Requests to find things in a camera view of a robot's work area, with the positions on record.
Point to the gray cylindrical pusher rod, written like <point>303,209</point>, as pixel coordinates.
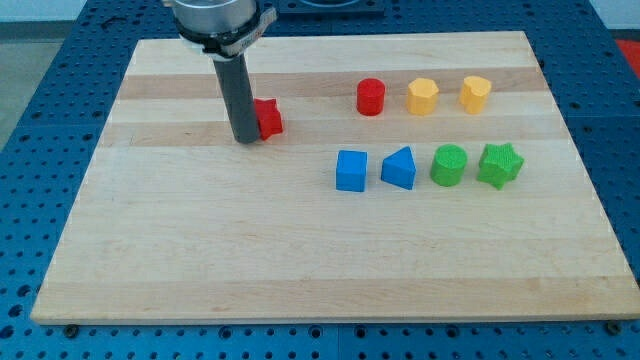
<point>236,89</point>

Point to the silver cylindrical robot end flange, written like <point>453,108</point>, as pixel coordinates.
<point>221,28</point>

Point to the red star block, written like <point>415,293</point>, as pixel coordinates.
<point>269,118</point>

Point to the green star block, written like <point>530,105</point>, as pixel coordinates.
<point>499,164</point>

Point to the red cylinder block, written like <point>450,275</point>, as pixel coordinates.
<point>370,95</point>

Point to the blue cube block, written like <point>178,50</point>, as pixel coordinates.
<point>351,171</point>

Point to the light wooden board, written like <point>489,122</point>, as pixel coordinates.
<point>177,223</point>

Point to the blue triangle block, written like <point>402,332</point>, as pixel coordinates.
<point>399,169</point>

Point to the yellow hexagon block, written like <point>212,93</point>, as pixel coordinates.
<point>422,96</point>

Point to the green cylinder block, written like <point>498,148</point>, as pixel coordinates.
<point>448,165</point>

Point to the yellow heart block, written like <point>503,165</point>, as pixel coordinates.
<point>474,94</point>

